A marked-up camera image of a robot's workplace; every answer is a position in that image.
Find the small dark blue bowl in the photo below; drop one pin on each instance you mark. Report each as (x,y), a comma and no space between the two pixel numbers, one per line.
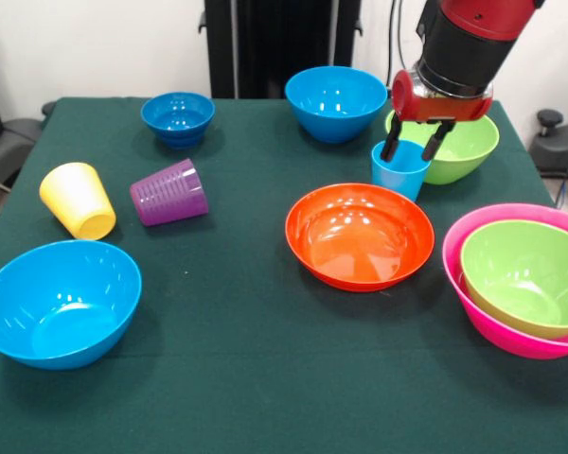
(177,120)

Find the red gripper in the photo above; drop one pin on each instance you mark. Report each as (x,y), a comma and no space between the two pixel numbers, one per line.
(445,110)

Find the pink bowl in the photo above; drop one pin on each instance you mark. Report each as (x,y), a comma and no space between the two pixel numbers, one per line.
(502,336)

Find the orange bowl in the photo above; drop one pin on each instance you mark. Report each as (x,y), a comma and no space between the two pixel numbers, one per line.
(360,241)

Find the green bowl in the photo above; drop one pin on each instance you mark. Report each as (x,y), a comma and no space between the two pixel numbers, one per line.
(525,274)
(468,146)

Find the dark green table cloth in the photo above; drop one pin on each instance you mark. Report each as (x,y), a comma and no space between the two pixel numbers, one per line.
(218,378)

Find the yellow cup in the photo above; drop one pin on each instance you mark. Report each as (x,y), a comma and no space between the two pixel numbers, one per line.
(76,198)

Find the light blue bowl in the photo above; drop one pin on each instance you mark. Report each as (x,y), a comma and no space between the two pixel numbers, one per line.
(336,99)
(57,307)

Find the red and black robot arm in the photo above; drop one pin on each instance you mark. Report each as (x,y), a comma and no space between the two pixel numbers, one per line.
(473,42)

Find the black pedestal leg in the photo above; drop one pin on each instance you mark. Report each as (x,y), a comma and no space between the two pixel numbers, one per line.
(9,142)
(558,151)

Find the purple cup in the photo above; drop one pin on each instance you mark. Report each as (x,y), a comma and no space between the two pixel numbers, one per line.
(169,195)

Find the light blue cup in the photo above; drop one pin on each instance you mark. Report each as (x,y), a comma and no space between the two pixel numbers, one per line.
(402,177)

